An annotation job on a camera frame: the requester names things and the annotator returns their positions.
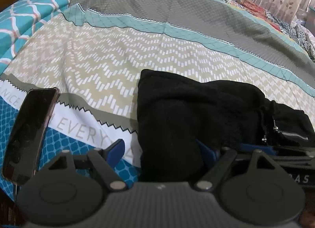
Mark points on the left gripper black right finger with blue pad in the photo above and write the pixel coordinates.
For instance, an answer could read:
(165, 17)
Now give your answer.
(264, 195)

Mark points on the black smartphone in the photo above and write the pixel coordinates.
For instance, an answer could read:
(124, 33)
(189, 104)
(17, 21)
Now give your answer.
(25, 142)

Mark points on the striped teal beige bedsheet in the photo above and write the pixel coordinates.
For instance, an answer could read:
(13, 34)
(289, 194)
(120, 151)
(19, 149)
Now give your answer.
(95, 50)

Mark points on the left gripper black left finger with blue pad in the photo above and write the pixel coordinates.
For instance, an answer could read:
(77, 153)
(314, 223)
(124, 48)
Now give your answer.
(71, 188)

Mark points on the grey floral crumpled blanket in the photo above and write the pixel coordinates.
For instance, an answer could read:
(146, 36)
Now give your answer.
(296, 31)

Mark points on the black pants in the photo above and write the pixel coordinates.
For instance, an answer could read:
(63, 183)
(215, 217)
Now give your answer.
(179, 118)

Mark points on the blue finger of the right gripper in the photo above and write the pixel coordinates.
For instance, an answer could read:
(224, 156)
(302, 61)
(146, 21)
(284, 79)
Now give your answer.
(250, 148)

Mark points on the teal patterned pillow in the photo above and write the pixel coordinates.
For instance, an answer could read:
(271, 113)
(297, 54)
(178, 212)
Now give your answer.
(21, 20)

